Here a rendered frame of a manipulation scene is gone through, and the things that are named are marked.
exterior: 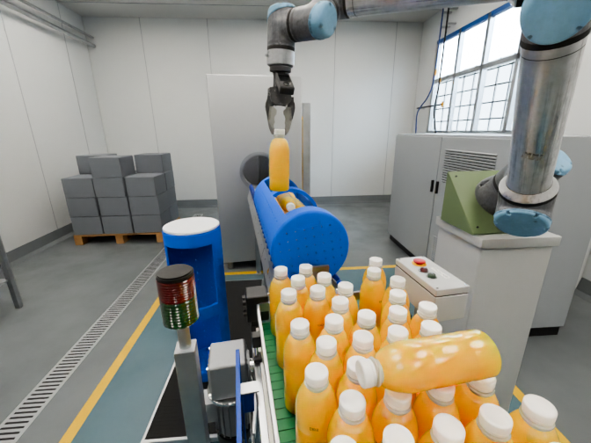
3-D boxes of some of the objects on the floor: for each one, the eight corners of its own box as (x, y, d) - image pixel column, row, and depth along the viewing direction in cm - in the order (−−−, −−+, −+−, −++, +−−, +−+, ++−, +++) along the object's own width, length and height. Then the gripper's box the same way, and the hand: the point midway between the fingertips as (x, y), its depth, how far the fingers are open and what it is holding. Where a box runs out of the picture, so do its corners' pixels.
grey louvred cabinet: (421, 236, 425) (434, 133, 383) (560, 335, 221) (623, 135, 178) (385, 238, 422) (394, 134, 379) (492, 339, 217) (539, 136, 174)
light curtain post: (308, 294, 281) (309, 103, 230) (310, 296, 275) (310, 102, 225) (302, 294, 280) (301, 103, 229) (302, 297, 274) (302, 102, 224)
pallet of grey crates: (180, 224, 492) (171, 152, 457) (164, 242, 416) (151, 156, 381) (106, 227, 483) (91, 153, 448) (75, 245, 407) (54, 158, 372)
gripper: (294, 71, 103) (291, 134, 110) (261, 68, 100) (260, 133, 107) (299, 67, 95) (296, 135, 102) (264, 64, 92) (263, 134, 99)
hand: (279, 131), depth 101 cm, fingers closed on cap, 4 cm apart
